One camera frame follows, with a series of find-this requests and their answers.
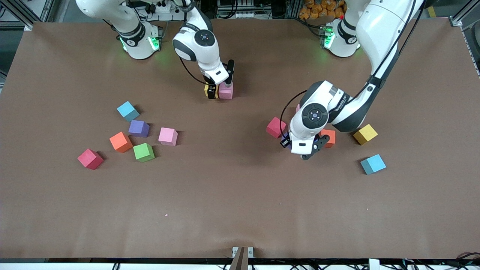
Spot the pile of orange objects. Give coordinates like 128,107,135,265
300,0,345,20

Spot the brown post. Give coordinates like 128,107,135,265
229,246,250,270

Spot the metal equipment rack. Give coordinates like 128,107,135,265
217,0,300,19

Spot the orange foam cube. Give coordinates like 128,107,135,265
319,129,336,148
109,131,134,153

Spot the black cable bundle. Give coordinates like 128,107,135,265
456,252,480,267

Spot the white table frame rail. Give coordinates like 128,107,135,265
0,258,480,270

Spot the silver aluminium frame bar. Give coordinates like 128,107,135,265
450,0,480,27
0,0,32,30

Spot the grey metal edge bracket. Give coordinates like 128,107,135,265
232,246,254,258

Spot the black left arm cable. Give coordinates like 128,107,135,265
279,0,426,139

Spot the red foam cube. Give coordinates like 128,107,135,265
266,116,287,138
77,148,104,170

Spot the green foam cube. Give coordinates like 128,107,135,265
133,142,155,163

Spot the white power strip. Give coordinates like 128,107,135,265
148,0,173,14

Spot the light blue foam cube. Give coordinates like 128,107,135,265
117,101,140,123
360,154,387,175

